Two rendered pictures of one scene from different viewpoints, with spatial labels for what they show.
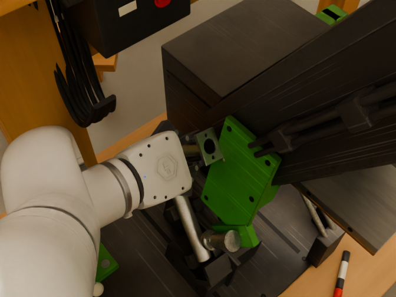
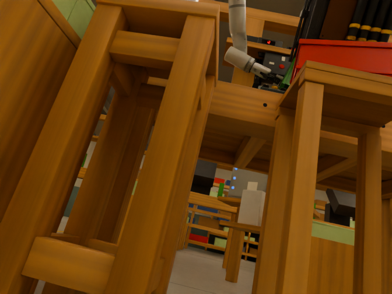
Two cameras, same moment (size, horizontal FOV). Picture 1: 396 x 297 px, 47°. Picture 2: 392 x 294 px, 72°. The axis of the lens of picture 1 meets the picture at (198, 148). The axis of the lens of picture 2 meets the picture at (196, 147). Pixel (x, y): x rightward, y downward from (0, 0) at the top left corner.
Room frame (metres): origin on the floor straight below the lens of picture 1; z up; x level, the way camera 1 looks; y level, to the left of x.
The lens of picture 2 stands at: (-0.72, -0.62, 0.30)
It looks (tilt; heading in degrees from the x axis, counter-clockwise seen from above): 18 degrees up; 43
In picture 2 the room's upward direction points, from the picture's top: 13 degrees clockwise
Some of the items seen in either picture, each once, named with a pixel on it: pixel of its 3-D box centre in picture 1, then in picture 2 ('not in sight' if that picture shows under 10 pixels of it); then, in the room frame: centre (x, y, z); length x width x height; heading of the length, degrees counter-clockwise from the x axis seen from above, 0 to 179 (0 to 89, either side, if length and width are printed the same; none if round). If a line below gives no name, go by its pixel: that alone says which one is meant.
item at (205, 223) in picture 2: not in sight; (193, 209); (5.62, 4.80, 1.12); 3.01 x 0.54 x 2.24; 128
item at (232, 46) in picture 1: (241, 95); not in sight; (0.70, -0.10, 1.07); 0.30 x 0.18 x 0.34; 130
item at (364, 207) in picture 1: (317, 155); not in sight; (0.50, -0.23, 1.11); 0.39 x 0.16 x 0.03; 40
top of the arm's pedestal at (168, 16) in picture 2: not in sight; (166, 45); (-0.31, -0.02, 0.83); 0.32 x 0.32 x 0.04; 35
